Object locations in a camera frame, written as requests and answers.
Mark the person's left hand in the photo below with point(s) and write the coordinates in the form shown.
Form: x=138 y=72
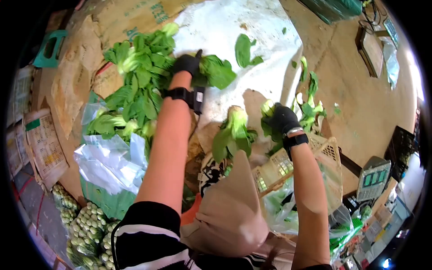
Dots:
x=186 y=63

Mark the person's right hand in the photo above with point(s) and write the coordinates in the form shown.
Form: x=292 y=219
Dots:
x=285 y=119

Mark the person's right fingers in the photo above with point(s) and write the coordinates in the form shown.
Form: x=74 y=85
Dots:
x=271 y=116

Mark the person's left thumb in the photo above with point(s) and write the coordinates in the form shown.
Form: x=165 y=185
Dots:
x=199 y=54

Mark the small bok choy head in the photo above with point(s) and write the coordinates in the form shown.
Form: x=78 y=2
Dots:
x=268 y=109

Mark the large leafy bok choy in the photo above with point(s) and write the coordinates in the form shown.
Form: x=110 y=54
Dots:
x=216 y=72

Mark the black wrist band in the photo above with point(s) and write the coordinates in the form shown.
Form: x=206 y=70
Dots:
x=184 y=94
x=295 y=140

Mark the heap of trimmed leaves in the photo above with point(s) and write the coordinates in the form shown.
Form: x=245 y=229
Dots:
x=308 y=108

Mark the bok choy with pale stem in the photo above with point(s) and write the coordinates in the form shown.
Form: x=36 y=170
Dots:
x=234 y=135

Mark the white woven sheet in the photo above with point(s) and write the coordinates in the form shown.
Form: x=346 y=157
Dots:
x=229 y=23

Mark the loose green leaf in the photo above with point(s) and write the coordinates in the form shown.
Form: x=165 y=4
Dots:
x=243 y=50

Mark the beige plastic basket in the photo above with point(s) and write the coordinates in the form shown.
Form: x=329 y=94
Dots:
x=280 y=165

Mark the large clear plastic bag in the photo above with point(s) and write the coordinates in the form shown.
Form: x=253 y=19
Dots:
x=332 y=189

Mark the person's legs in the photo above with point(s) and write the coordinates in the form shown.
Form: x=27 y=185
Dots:
x=229 y=209

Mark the flat platform scale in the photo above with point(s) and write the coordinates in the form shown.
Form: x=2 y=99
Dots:
x=369 y=50

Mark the grey digital weighing scale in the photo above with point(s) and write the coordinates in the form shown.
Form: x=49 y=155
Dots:
x=373 y=179

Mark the green plastic crate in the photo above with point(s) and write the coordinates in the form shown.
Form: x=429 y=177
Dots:
x=332 y=8

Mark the brown cardboard sheets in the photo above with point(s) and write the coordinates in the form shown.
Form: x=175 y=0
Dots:
x=77 y=77

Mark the orange plastic stool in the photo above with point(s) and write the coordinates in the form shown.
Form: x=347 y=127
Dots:
x=190 y=211

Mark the crumpled clear plastic bag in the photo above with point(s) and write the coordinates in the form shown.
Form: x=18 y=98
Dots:
x=391 y=62

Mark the black plastic crate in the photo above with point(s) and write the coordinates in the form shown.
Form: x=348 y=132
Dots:
x=400 y=152

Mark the stack of clear plastic bags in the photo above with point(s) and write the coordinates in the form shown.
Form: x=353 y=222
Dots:
x=108 y=165

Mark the green plastic stool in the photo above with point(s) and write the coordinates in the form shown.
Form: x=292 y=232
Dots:
x=50 y=49

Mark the person's body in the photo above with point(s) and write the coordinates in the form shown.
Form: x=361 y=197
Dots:
x=148 y=236

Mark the stack of woven flat baskets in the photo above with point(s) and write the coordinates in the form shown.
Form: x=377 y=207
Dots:
x=44 y=145

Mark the pile of bagged bok choy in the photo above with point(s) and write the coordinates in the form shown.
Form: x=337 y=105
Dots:
x=86 y=229

